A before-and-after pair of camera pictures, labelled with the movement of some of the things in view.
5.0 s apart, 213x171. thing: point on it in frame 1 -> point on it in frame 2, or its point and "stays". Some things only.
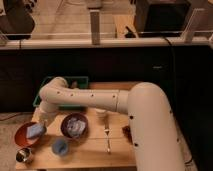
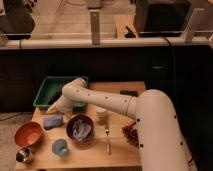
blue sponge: (35, 130) -> (52, 121)
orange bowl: (21, 137) stays
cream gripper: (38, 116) -> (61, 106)
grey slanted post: (187, 34) stays
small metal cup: (23, 154) stays
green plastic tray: (76, 82) stays
